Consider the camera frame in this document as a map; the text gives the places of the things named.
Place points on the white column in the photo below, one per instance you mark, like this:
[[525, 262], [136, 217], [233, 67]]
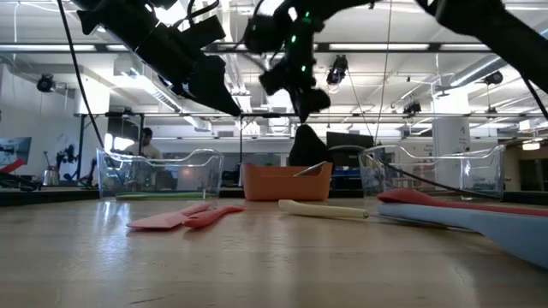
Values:
[[450, 128]]

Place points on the clear plastic bin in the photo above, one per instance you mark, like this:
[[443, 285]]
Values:
[[479, 171], [205, 171]]

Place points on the blue wall screen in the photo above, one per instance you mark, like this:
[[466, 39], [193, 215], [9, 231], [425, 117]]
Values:
[[15, 149]]

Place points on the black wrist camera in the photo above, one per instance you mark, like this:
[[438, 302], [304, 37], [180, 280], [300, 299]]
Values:
[[205, 32], [276, 81]]

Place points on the black background robot arm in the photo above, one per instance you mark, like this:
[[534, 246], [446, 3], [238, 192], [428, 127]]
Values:
[[68, 156]]

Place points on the black monitor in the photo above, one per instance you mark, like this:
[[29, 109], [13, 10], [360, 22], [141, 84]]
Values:
[[351, 141]]

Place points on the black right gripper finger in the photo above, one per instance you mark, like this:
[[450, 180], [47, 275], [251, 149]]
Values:
[[310, 100]]

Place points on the glowing wall lamp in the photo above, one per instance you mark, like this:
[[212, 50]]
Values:
[[531, 146]]

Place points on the red background object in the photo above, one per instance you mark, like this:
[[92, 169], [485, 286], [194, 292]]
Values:
[[13, 166]]

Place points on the black ceiling light rail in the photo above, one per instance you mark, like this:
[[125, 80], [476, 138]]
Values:
[[385, 47]]

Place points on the blue-grey silicone spoon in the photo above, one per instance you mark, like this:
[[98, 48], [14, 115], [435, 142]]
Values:
[[514, 235]]

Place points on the metal cup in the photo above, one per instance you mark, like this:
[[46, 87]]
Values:
[[50, 175]]

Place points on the red silicone spatula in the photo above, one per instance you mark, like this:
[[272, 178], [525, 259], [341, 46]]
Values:
[[205, 218]]

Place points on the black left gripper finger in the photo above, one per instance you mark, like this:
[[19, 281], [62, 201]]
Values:
[[214, 85]]

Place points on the pink silicone spatula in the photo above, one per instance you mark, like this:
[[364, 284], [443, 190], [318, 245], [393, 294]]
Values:
[[158, 220]]

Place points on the black overhead frame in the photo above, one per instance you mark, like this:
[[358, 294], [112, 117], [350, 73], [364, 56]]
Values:
[[385, 115]]

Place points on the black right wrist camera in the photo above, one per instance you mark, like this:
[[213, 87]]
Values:
[[276, 81]]

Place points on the orange plastic bin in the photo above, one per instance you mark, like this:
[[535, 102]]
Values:
[[278, 186]]

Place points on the red slotted spoon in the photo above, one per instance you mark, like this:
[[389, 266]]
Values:
[[406, 197]]

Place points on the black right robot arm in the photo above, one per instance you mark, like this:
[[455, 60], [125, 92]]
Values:
[[492, 25]]

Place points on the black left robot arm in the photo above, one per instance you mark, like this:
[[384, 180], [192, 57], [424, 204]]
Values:
[[120, 17]]

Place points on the black ceiling spotlight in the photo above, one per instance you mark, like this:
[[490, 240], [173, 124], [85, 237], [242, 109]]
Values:
[[45, 83], [493, 78], [337, 70], [412, 109]]

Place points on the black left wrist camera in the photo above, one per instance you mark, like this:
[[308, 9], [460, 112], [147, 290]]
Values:
[[205, 32]]

